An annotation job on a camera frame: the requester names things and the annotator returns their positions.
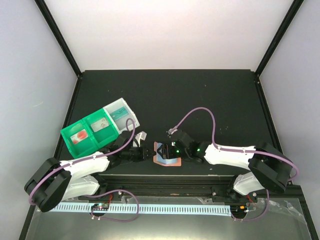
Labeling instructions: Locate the pink leather card holder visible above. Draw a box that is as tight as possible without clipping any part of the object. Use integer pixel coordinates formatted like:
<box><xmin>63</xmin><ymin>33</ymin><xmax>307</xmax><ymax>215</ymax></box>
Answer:
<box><xmin>153</xmin><ymin>141</ymin><xmax>182</xmax><ymax>167</ymax></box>

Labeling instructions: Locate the left black frame post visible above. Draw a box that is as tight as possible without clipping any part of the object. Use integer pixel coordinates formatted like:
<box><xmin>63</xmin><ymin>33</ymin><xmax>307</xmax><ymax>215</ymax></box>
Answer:
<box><xmin>34</xmin><ymin>0</ymin><xmax>82</xmax><ymax>77</ymax></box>

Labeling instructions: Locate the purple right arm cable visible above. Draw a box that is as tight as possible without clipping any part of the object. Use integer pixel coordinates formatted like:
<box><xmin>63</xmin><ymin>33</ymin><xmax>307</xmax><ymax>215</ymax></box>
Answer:
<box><xmin>172</xmin><ymin>106</ymin><xmax>300</xmax><ymax>182</ymax></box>

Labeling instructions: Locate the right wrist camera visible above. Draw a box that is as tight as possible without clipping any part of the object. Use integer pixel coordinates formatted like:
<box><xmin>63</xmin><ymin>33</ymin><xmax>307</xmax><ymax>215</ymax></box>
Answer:
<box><xmin>167</xmin><ymin>127</ymin><xmax>178</xmax><ymax>136</ymax></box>

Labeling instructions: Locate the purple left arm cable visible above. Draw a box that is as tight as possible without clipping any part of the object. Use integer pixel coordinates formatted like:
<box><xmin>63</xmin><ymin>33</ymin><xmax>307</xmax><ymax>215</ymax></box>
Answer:
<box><xmin>27</xmin><ymin>117</ymin><xmax>136</xmax><ymax>205</ymax></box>

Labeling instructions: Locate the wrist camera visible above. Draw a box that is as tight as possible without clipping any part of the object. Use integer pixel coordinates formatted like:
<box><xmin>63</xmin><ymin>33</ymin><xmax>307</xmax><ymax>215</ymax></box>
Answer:
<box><xmin>132</xmin><ymin>131</ymin><xmax>147</xmax><ymax>148</ymax></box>
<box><xmin>167</xmin><ymin>127</ymin><xmax>178</xmax><ymax>136</ymax></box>

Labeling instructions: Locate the grey card in bin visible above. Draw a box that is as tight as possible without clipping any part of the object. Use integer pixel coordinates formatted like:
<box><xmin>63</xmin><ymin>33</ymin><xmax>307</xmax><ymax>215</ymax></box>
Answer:
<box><xmin>90</xmin><ymin>117</ymin><xmax>109</xmax><ymax>133</ymax></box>

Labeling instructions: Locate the green plastic bin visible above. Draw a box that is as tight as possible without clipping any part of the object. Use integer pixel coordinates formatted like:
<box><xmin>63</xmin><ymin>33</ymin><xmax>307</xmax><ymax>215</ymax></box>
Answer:
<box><xmin>60</xmin><ymin>108</ymin><xmax>119</xmax><ymax>159</ymax></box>

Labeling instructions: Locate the white slotted cable duct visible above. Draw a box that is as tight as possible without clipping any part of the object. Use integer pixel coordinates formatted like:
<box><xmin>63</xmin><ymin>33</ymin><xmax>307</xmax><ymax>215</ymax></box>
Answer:
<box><xmin>51</xmin><ymin>202</ymin><xmax>232</xmax><ymax>217</ymax></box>

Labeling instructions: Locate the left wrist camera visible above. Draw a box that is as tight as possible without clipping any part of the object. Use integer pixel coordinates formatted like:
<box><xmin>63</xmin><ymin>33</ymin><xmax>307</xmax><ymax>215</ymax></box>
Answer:
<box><xmin>132</xmin><ymin>131</ymin><xmax>147</xmax><ymax>148</ymax></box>

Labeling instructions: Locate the black frame post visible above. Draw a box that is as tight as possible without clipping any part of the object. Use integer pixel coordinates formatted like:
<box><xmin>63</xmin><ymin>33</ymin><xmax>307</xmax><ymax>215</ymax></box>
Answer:
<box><xmin>34</xmin><ymin>0</ymin><xmax>82</xmax><ymax>77</ymax></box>
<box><xmin>255</xmin><ymin>0</ymin><xmax>304</xmax><ymax>77</ymax></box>

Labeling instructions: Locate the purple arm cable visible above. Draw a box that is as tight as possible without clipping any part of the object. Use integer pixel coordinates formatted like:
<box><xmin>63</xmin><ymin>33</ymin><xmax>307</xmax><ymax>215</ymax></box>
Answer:
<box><xmin>27</xmin><ymin>117</ymin><xmax>136</xmax><ymax>205</ymax></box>
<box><xmin>172</xmin><ymin>106</ymin><xmax>300</xmax><ymax>182</ymax></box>

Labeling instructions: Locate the red circle card in bin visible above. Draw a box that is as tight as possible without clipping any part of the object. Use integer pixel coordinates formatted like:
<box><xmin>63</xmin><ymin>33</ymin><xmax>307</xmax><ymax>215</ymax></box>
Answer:
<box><xmin>70</xmin><ymin>129</ymin><xmax>89</xmax><ymax>145</ymax></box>

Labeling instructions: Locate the right black frame post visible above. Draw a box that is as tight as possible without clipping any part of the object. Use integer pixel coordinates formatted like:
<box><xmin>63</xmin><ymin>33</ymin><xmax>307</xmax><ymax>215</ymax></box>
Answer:
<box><xmin>255</xmin><ymin>0</ymin><xmax>304</xmax><ymax>77</ymax></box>

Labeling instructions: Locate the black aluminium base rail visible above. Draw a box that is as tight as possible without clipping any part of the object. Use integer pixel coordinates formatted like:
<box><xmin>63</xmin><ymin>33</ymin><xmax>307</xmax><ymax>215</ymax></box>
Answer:
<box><xmin>32</xmin><ymin>173</ymin><xmax>303</xmax><ymax>203</ymax></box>

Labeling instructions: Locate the teal card in bin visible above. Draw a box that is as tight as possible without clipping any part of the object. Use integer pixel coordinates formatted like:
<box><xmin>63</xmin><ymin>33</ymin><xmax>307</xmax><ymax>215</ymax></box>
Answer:
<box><xmin>110</xmin><ymin>107</ymin><xmax>131</xmax><ymax>122</ymax></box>

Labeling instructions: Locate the white plastic bin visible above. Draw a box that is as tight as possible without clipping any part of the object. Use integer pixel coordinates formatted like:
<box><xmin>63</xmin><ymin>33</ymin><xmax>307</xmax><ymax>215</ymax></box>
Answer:
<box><xmin>103</xmin><ymin>98</ymin><xmax>140</xmax><ymax>134</ymax></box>

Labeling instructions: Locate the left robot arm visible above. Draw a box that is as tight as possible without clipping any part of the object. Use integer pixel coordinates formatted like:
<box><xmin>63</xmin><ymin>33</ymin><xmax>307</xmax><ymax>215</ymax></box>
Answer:
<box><xmin>24</xmin><ymin>130</ymin><xmax>156</xmax><ymax>213</ymax></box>

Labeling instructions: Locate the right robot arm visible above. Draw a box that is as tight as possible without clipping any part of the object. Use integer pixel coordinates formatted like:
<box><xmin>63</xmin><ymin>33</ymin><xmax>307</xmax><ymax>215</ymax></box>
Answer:
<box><xmin>153</xmin><ymin>130</ymin><xmax>293</xmax><ymax>203</ymax></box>

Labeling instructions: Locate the small circuit board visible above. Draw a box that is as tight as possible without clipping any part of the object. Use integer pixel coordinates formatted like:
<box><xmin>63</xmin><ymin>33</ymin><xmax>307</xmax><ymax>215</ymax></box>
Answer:
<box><xmin>91</xmin><ymin>203</ymin><xmax>110</xmax><ymax>211</ymax></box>

